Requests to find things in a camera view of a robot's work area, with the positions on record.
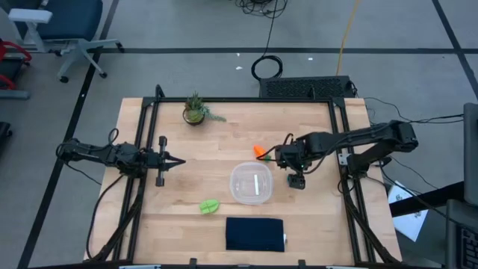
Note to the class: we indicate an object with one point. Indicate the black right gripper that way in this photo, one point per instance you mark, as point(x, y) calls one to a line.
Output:
point(295, 157)

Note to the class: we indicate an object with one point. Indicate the potted succulent plant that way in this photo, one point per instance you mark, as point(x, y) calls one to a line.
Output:
point(194, 115)

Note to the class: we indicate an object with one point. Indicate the red metal cart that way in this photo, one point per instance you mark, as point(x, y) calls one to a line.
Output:
point(18, 48)

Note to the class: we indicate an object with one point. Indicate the green toy pepper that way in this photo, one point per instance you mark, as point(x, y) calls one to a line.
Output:
point(209, 206)

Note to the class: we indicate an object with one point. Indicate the black stand beam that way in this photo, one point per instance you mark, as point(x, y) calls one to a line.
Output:
point(425, 200)

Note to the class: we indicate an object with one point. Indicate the orange toy carrot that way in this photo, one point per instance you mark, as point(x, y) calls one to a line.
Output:
point(259, 150)

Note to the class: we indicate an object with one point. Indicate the blue and white office chair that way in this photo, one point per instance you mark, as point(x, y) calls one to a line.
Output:
point(71, 18)

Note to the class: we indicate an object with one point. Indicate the folded navy blue cloth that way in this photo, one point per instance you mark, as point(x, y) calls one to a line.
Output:
point(254, 234)

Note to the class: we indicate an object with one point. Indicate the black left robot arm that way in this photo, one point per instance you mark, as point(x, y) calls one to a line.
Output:
point(93, 153)

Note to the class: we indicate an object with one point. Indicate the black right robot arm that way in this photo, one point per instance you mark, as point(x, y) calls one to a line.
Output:
point(373, 134)

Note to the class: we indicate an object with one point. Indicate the grey equipment cabinet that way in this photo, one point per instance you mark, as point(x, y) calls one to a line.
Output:
point(470, 149)

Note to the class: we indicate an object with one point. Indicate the black perforated computer case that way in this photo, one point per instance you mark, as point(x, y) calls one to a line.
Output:
point(298, 87)

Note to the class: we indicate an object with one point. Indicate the black aluminium table frame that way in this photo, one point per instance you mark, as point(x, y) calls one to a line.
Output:
point(242, 99)

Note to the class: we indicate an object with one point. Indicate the white paper sheets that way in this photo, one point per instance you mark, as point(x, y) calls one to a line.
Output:
point(409, 220)

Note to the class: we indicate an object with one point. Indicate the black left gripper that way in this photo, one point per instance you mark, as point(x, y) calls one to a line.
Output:
point(151, 161)

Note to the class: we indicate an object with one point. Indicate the clear plastic tupperware container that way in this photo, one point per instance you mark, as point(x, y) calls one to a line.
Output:
point(242, 194)

